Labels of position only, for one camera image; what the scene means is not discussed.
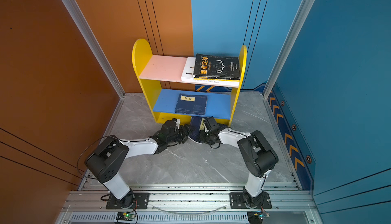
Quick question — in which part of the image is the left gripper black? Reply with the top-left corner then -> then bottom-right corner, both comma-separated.
166,123 -> 197,146

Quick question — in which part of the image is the navy book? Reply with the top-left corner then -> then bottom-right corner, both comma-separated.
189,116 -> 204,144
175,94 -> 207,115

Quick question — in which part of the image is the yellow cartoon cover book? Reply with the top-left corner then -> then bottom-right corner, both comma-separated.
193,76 -> 240,81

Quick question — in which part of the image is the white book brown pattern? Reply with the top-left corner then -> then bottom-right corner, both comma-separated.
181,57 -> 239,88

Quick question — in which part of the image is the black book yellow title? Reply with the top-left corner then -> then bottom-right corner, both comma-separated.
193,54 -> 241,78

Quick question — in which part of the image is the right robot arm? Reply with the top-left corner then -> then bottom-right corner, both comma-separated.
199,117 -> 279,209

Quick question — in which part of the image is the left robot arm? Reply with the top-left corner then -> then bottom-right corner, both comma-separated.
85,118 -> 194,200

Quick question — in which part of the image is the yellow pink blue bookshelf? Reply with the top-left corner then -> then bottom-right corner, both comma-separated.
132,39 -> 247,125

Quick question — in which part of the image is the right circuit board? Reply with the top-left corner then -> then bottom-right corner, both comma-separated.
247,212 -> 270,224

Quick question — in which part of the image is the left green circuit board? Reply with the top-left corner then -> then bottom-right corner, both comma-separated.
116,212 -> 137,224

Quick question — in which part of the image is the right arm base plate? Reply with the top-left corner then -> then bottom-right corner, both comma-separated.
229,191 -> 272,209

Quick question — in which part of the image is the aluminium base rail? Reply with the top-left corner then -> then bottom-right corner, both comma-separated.
56,182 -> 322,224

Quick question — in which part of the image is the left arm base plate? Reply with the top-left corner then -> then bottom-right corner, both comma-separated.
105,192 -> 150,210

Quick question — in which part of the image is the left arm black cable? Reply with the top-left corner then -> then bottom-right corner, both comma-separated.
76,135 -> 108,180

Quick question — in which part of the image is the aluminium frame post right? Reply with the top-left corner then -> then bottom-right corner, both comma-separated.
262,0 -> 315,99

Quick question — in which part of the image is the aluminium frame post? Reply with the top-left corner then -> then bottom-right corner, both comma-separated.
61,0 -> 125,99
262,0 -> 315,99

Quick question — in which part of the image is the aluminium frame post left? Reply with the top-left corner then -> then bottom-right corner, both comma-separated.
61,0 -> 125,99

